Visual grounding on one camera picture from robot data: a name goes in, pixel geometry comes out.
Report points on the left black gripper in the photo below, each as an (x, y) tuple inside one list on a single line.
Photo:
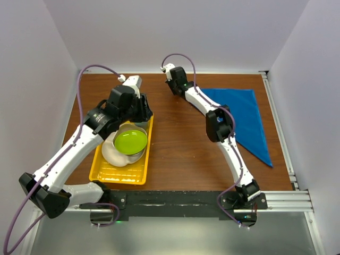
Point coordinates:
[(145, 112)]

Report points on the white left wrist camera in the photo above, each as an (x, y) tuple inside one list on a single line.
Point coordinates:
[(134, 81)]

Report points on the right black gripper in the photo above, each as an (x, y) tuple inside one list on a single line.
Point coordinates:
[(169, 83)]

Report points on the blue cloth napkin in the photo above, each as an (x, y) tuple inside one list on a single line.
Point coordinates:
[(249, 128)]

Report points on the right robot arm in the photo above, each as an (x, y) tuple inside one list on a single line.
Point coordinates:
[(220, 126)]

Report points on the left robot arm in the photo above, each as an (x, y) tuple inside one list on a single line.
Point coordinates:
[(46, 187)]

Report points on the aluminium frame rail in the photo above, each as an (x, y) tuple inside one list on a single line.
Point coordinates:
[(182, 157)]

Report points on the green plastic plate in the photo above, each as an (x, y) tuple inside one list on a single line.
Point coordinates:
[(130, 142)]

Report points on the beige flower-shaped plate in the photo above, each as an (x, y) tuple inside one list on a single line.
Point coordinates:
[(115, 158)]

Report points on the blue plastic cup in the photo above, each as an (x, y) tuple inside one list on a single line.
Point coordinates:
[(143, 125)]

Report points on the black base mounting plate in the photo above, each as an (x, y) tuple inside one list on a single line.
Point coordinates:
[(123, 205)]

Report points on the yellow plastic tray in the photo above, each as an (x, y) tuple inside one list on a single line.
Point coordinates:
[(132, 174)]

